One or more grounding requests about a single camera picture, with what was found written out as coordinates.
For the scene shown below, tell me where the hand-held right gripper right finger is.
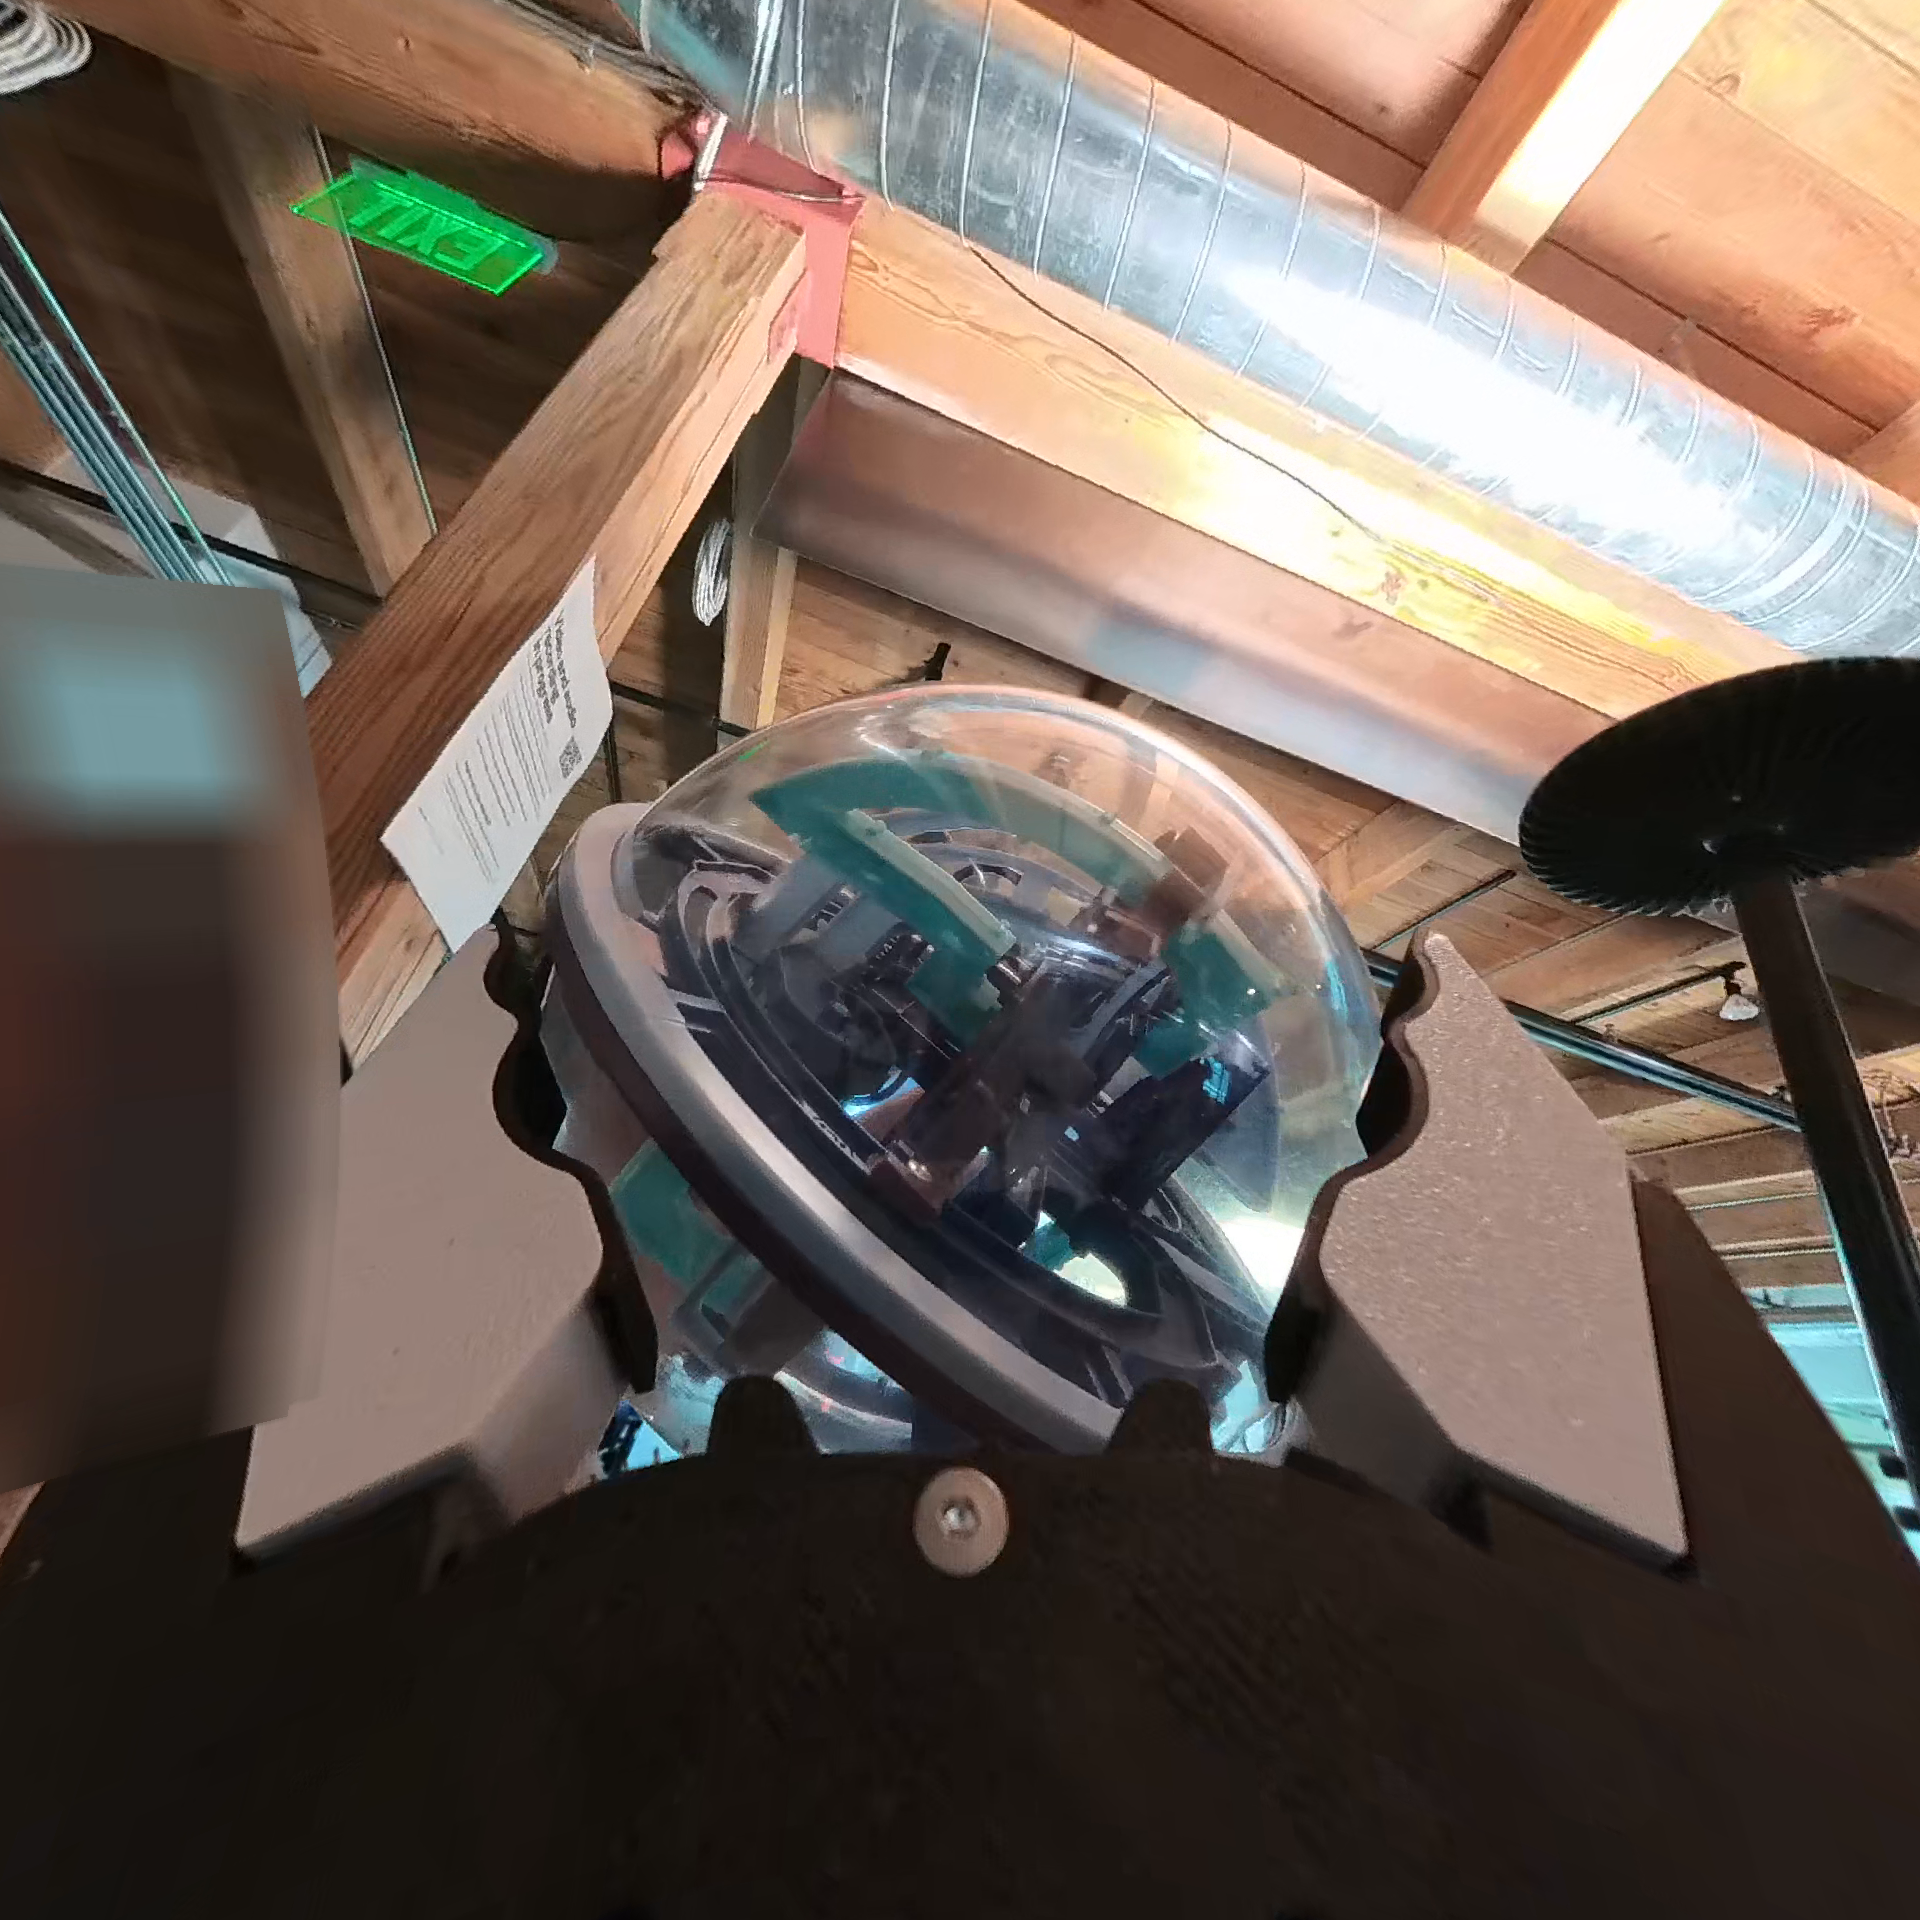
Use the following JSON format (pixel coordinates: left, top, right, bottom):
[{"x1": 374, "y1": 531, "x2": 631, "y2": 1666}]
[{"x1": 1266, "y1": 929, "x2": 1691, "y2": 1566}]

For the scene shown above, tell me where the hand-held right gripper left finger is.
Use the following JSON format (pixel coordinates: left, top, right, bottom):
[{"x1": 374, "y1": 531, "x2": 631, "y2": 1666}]
[{"x1": 237, "y1": 929, "x2": 661, "y2": 1553}]

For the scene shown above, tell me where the clear plastic maze ball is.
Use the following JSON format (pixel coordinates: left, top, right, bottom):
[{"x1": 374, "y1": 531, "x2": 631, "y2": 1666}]
[{"x1": 542, "y1": 686, "x2": 1387, "y2": 1458}]

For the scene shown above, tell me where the white paper notice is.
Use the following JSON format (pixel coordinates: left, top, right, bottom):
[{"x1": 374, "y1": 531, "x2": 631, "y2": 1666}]
[{"x1": 383, "y1": 557, "x2": 619, "y2": 949}]

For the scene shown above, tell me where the green exit sign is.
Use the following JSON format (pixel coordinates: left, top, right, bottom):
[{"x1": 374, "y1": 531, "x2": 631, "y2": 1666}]
[{"x1": 292, "y1": 155, "x2": 554, "y2": 294}]

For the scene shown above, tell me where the black ceiling track rail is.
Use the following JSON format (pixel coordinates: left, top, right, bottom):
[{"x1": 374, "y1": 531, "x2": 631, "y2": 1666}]
[{"x1": 1506, "y1": 1001, "x2": 1806, "y2": 1130}]

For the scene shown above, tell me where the silver spiral air duct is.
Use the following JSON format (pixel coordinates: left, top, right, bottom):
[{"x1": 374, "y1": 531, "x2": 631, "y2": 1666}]
[{"x1": 622, "y1": 0, "x2": 1920, "y2": 661}]

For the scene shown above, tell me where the red steel beam bracket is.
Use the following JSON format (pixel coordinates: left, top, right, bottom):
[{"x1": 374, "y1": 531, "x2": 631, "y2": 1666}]
[{"x1": 667, "y1": 119, "x2": 865, "y2": 370}]

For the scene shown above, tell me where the white cable bundle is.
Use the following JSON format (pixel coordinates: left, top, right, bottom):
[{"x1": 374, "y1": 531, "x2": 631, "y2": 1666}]
[{"x1": 0, "y1": 0, "x2": 96, "y2": 96}]

